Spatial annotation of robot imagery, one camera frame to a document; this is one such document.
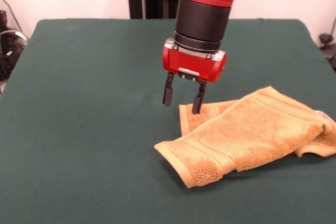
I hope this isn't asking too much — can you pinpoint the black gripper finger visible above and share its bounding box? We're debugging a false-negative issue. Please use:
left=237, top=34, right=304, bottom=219
left=162, top=72, right=175, bottom=107
left=192, top=81, right=208, bottom=115

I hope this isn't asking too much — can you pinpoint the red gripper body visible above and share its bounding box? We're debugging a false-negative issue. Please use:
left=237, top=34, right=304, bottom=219
left=162, top=39, right=227, bottom=84

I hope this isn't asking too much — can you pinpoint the orange terry towel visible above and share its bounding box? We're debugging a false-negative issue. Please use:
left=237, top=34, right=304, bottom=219
left=153, top=85, right=336, bottom=189

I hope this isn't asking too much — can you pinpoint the dark green table cloth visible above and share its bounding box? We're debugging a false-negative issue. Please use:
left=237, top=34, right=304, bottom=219
left=0, top=18, right=336, bottom=224

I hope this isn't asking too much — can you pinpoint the small black adapter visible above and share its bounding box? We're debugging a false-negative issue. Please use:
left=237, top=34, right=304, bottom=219
left=319, top=33, right=332, bottom=49

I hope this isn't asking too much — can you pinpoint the black device with red light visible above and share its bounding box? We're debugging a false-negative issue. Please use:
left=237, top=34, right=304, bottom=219
left=0, top=10, right=8, bottom=29

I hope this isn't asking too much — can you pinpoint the black cable bundle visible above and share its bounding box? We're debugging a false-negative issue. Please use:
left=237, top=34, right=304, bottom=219
left=0, top=27, right=28, bottom=81

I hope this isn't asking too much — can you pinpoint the thin grey cable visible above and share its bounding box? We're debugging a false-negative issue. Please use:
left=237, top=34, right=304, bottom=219
left=0, top=0, right=23, bottom=35

